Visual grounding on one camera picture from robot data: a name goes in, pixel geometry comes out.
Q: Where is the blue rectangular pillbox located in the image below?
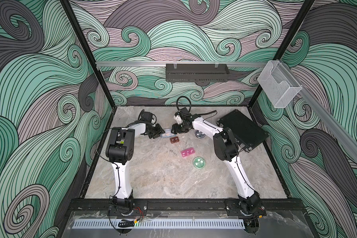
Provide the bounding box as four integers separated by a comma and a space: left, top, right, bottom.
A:
160, 129, 176, 138

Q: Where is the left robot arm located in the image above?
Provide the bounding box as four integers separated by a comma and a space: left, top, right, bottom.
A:
105, 110, 164, 212

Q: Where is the dark red pillbox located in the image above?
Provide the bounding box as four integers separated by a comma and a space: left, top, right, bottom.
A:
170, 136, 179, 144

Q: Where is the dark round pillbox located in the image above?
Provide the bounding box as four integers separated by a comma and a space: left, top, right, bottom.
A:
195, 130, 206, 138

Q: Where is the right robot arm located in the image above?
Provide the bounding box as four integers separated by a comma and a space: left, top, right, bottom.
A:
171, 107, 266, 218

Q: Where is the white slotted cable duct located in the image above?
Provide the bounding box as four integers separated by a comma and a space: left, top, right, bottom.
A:
71, 218, 245, 229

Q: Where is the pink pillbox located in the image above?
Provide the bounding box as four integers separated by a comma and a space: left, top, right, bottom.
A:
180, 147, 195, 158

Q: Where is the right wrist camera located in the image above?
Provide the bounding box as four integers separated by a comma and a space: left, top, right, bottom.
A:
174, 113, 182, 125

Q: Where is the clear plastic wall holder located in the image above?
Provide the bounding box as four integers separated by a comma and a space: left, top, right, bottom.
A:
258, 60, 302, 108

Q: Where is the green round pillbox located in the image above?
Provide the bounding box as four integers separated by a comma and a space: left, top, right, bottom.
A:
193, 157, 206, 169

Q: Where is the black wall tray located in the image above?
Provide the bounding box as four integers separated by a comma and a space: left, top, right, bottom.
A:
165, 63, 230, 83

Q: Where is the black flat case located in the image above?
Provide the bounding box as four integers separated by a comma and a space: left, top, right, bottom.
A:
217, 109, 268, 152

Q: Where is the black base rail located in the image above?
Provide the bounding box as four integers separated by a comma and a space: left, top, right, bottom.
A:
68, 198, 305, 215

